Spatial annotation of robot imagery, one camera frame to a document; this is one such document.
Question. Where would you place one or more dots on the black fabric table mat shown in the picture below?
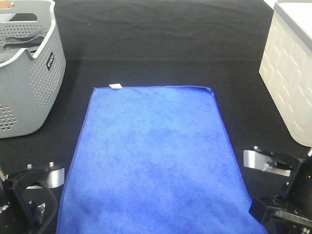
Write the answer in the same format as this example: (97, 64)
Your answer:
(144, 43)

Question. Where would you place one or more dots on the grey perforated laundry basket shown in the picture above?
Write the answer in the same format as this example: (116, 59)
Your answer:
(29, 82)

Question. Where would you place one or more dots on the blue microfibre towel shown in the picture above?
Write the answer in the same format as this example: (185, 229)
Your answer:
(155, 160)

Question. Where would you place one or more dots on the white plastic storage box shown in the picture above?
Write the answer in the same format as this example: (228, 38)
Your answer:
(286, 66)

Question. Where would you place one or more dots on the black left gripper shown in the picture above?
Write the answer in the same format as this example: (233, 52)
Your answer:
(17, 214)

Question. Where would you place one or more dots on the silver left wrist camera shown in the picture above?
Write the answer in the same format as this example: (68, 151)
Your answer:
(52, 175)

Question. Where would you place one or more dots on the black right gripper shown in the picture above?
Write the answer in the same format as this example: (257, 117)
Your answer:
(291, 210)

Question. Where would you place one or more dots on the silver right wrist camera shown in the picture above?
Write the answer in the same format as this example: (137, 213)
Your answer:
(266, 161)

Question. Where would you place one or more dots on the grey towel in basket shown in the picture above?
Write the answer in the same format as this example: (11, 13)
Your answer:
(11, 45)

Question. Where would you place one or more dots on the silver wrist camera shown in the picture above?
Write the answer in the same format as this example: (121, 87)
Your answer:
(52, 175)
(266, 161)

